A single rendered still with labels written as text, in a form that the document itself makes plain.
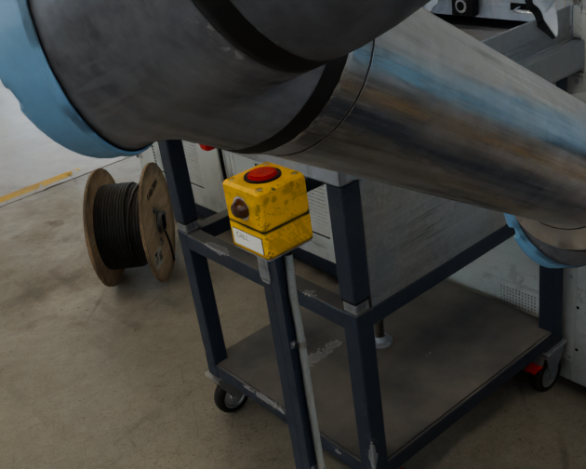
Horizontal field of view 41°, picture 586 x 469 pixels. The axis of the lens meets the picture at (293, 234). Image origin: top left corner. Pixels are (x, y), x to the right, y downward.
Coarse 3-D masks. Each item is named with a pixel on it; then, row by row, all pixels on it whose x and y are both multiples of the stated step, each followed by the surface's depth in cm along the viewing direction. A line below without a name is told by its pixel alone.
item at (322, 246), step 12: (240, 156) 269; (240, 168) 272; (312, 192) 245; (324, 192) 241; (312, 204) 249; (324, 204) 243; (312, 216) 250; (324, 216) 246; (312, 228) 254; (324, 228) 248; (312, 240) 256; (324, 240) 250; (300, 252) 266; (312, 252) 258; (324, 252) 253; (312, 264) 264; (324, 264) 259
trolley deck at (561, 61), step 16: (464, 32) 176; (480, 32) 174; (560, 48) 154; (576, 48) 156; (528, 64) 147; (544, 64) 150; (560, 64) 154; (576, 64) 157; (256, 160) 138; (272, 160) 135; (288, 160) 131; (304, 176) 129; (320, 176) 126; (336, 176) 123; (352, 176) 124
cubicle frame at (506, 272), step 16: (576, 80) 161; (512, 240) 192; (496, 256) 198; (512, 256) 194; (464, 272) 209; (480, 272) 204; (496, 272) 200; (512, 272) 196; (528, 272) 192; (576, 272) 181; (480, 288) 207; (496, 288) 202; (512, 288) 198; (528, 288) 194; (576, 288) 183; (512, 304) 200; (528, 304) 196
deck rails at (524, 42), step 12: (564, 12) 155; (528, 24) 149; (564, 24) 156; (492, 36) 143; (504, 36) 145; (516, 36) 147; (528, 36) 150; (540, 36) 152; (564, 36) 157; (504, 48) 146; (516, 48) 148; (528, 48) 151; (540, 48) 153; (552, 48) 155; (516, 60) 149
